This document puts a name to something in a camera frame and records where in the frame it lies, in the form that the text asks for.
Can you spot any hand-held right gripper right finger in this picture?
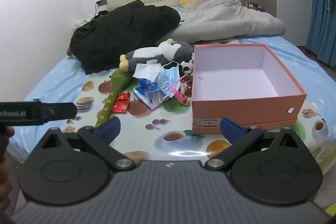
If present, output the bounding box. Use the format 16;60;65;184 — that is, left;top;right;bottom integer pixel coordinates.
204;117;298;171

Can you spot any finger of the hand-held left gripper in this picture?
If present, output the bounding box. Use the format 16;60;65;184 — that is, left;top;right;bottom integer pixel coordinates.
42;102;78;123

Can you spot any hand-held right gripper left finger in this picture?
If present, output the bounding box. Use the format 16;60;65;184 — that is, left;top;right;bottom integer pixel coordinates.
39;117;135;171

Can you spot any pink cardboard box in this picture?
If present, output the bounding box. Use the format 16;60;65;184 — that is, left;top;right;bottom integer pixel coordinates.
191;43;307;135

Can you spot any red foil packet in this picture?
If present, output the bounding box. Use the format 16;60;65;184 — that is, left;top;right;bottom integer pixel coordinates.
112;92;131;113

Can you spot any blue snack packet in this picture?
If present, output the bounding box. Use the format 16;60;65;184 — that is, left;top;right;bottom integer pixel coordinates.
134;78;165;110

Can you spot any small doll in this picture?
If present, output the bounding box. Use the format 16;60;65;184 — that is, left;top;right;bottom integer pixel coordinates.
168;76;193;107

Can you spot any white ribbed cloth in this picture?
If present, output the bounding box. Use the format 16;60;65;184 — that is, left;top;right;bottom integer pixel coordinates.
133;61;164;81

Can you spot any small panda plush toy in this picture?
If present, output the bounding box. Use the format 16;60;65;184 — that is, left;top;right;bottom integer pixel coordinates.
180;59;195;76

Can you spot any blue face mask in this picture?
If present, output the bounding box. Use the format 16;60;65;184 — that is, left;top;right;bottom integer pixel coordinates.
157;61;185;103

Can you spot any person's left hand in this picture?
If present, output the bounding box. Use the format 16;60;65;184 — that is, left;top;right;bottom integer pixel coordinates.
0;126;15;138

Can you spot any fruit printed mat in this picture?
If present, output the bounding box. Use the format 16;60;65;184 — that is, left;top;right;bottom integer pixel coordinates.
62;40;336;180

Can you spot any green pear plush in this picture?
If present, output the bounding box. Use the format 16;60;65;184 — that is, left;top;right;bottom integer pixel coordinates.
94;68;134;130

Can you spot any grey penguin plush toy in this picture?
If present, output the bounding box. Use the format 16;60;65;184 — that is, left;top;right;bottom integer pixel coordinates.
119;39;194;72

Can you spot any white patterned cloth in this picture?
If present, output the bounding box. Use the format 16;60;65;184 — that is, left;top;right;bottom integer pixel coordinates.
73;17;93;30

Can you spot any black jacket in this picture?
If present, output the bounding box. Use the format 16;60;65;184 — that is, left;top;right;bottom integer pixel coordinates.
69;0;181;75

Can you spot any grey duvet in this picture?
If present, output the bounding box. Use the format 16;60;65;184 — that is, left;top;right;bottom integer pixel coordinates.
169;0;286;43

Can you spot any brown slipper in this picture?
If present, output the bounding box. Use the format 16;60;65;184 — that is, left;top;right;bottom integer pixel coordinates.
304;49;320;59

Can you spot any row of small bottles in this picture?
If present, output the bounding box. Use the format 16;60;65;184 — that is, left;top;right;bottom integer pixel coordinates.
244;1;267;13

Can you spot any blue curtain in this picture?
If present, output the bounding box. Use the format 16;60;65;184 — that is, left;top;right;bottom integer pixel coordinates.
304;0;336;68

